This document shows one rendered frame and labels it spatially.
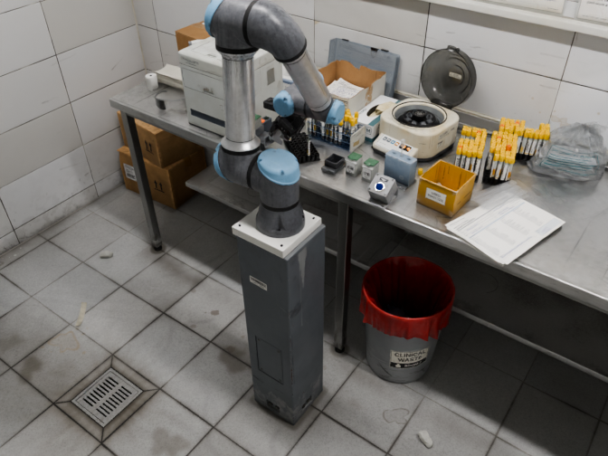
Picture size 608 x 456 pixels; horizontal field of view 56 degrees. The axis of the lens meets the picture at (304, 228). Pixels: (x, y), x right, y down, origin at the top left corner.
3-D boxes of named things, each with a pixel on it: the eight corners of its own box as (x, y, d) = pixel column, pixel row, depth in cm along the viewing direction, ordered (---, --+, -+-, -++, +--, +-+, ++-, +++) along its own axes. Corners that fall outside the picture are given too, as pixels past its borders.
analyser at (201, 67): (187, 123, 228) (175, 51, 209) (232, 97, 245) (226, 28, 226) (245, 147, 214) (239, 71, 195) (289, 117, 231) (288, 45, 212)
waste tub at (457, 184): (414, 202, 186) (418, 176, 180) (435, 184, 194) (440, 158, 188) (451, 218, 179) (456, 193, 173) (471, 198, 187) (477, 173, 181)
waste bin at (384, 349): (337, 363, 244) (339, 289, 215) (380, 311, 266) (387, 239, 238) (416, 408, 226) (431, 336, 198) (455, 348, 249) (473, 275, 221)
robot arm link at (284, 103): (299, 101, 171) (318, 86, 178) (269, 92, 176) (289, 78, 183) (300, 124, 176) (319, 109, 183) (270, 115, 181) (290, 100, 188)
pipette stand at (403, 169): (380, 180, 196) (383, 155, 190) (392, 171, 200) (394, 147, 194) (404, 191, 191) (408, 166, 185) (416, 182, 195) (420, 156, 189)
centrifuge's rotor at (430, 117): (387, 130, 212) (389, 112, 207) (413, 116, 220) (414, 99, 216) (422, 145, 203) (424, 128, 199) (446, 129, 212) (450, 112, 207)
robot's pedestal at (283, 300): (293, 426, 221) (287, 260, 166) (253, 400, 230) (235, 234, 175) (323, 390, 233) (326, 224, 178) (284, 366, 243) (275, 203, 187)
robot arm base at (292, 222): (278, 245, 166) (276, 218, 160) (245, 222, 175) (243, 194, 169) (315, 223, 174) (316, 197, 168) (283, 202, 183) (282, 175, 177)
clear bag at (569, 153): (525, 172, 199) (538, 125, 187) (527, 147, 211) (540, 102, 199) (604, 186, 192) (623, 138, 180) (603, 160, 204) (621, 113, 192)
